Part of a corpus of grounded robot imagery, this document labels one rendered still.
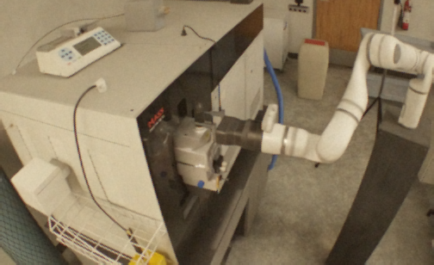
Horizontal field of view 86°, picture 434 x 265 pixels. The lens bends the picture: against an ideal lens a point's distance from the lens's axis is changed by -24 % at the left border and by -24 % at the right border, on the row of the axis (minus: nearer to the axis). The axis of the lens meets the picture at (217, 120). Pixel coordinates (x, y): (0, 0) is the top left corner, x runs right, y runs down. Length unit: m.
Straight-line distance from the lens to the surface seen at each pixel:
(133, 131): 0.62
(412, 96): 1.25
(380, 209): 1.51
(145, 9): 1.13
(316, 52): 3.32
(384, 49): 0.80
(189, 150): 0.78
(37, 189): 0.84
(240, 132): 0.72
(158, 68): 0.79
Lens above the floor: 1.74
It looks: 34 degrees down
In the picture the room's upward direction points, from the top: 3 degrees counter-clockwise
